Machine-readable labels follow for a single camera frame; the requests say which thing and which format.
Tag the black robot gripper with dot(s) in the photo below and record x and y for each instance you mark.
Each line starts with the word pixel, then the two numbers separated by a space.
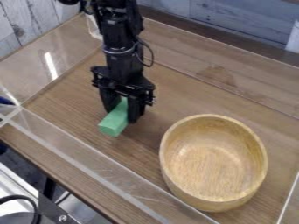
pixel 120 79

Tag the green rectangular block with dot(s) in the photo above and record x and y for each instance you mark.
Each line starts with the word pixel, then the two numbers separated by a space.
pixel 113 123

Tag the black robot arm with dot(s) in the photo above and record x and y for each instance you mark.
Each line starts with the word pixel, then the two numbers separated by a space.
pixel 118 23

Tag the brown wooden bowl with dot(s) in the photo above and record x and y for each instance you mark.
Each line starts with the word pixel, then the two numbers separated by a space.
pixel 213 162

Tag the black metal table leg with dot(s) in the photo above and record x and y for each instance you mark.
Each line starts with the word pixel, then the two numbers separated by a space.
pixel 49 187

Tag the clear acrylic enclosure wall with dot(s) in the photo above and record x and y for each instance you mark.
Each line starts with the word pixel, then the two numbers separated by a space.
pixel 202 77

